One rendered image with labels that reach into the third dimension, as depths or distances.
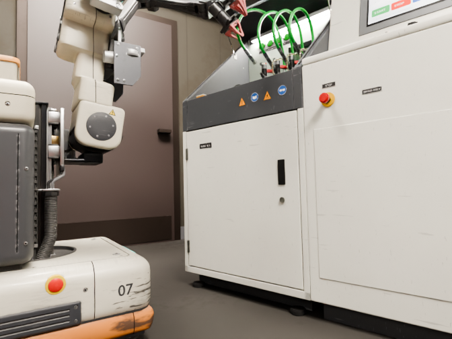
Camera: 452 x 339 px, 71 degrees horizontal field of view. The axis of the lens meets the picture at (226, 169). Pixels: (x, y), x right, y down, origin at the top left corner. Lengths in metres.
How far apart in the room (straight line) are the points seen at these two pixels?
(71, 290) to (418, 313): 1.00
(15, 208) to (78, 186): 1.86
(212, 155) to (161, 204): 1.60
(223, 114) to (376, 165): 0.72
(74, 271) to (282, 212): 0.75
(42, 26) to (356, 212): 2.72
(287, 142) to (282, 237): 0.37
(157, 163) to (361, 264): 2.25
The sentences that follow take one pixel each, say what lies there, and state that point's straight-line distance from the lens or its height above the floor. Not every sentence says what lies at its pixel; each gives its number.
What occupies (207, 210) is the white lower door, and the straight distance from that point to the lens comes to 1.56.
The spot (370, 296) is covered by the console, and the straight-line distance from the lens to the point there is 1.21.
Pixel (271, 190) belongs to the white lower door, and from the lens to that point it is 1.31.
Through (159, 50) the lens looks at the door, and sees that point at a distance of 3.33.
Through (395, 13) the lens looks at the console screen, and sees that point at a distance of 1.53.
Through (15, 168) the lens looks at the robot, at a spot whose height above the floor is 0.56.
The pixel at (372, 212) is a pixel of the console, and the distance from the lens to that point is 1.15.
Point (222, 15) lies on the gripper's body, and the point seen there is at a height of 1.31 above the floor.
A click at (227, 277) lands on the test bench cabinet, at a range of 1.53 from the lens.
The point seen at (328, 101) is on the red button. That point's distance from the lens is 1.22.
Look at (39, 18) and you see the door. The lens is 3.17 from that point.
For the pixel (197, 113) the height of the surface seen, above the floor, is 0.87.
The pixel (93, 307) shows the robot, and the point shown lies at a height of 0.16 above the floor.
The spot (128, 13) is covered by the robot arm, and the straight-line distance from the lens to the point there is 1.84.
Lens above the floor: 0.49
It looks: 3 degrees up
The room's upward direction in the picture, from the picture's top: 1 degrees counter-clockwise
